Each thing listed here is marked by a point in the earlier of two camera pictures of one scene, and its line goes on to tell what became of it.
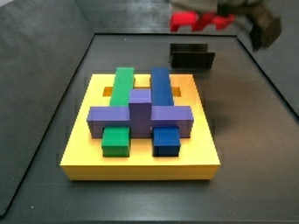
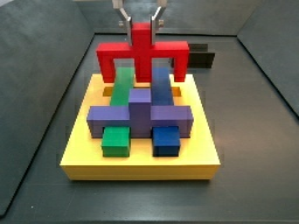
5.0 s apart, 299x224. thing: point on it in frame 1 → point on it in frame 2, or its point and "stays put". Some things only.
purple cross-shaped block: x=141 y=116 stays put
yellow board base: x=197 y=164 stays put
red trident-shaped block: x=199 y=20 → x=143 y=51
